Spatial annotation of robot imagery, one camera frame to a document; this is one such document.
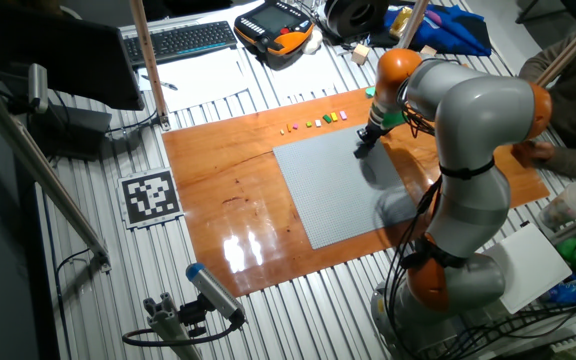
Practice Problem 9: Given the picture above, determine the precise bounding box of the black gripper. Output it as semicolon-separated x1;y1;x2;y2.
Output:
355;119;395;158

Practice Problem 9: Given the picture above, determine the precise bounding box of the grey Lego baseplate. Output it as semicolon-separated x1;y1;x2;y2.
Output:
272;123;419;251

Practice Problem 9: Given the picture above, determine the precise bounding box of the person hand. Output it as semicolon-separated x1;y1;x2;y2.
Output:
511;140;557;169

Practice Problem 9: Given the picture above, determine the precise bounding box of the white paper sheet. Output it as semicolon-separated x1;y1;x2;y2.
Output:
137;47;250;113
266;48;350;102

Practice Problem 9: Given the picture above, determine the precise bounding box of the white round object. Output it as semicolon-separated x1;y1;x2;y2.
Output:
301;28;324;56

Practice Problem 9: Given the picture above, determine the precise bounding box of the yellow packet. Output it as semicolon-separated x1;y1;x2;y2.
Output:
389;5;414;40

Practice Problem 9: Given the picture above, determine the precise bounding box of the black round spool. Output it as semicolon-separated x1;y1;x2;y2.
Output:
323;0;391;39

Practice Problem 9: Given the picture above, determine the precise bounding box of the blue cloth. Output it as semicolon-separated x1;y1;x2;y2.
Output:
382;3;493;58

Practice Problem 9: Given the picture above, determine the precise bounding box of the orange and black teach pendant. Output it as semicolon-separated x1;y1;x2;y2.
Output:
233;0;316;71

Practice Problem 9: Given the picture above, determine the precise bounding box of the wooden board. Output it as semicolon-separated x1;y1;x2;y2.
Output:
161;87;552;299

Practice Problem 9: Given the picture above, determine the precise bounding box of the white flat panel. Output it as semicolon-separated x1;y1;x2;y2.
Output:
481;221;574;316

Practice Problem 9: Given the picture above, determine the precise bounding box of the person torso in brown sweater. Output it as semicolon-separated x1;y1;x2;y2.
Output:
517;27;576;151

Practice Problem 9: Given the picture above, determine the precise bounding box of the clear plastic jar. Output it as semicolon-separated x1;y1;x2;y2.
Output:
538;180;576;233

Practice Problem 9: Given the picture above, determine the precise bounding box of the black computer keyboard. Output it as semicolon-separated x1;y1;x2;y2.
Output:
121;20;239;69

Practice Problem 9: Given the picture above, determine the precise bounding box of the dark pen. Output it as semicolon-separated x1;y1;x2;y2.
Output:
140;74;180;93

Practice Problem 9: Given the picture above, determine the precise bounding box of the black and white marker board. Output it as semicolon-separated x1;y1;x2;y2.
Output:
117;166;186;231

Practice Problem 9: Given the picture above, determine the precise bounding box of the blue plastic bag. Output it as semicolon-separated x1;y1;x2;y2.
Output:
539;276;576;307

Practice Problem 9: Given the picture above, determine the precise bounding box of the black box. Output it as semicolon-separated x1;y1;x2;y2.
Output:
26;102;114;162

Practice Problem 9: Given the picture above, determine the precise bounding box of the black computer monitor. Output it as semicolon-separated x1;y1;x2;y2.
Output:
0;0;146;112

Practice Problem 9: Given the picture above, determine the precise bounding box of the silver camera with blue end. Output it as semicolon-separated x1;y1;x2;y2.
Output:
185;262;247;327

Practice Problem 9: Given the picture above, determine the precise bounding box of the aluminium profile camera stand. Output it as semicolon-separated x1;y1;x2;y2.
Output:
142;292;204;360

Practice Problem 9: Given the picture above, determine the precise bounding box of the black camera cable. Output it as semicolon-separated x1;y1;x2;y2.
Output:
121;309;242;349

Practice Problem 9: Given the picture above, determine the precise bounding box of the silver camera on beam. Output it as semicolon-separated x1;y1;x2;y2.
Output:
27;62;50;115

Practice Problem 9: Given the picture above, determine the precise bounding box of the long aluminium frame beam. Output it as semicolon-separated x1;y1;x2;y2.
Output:
0;66;113;274

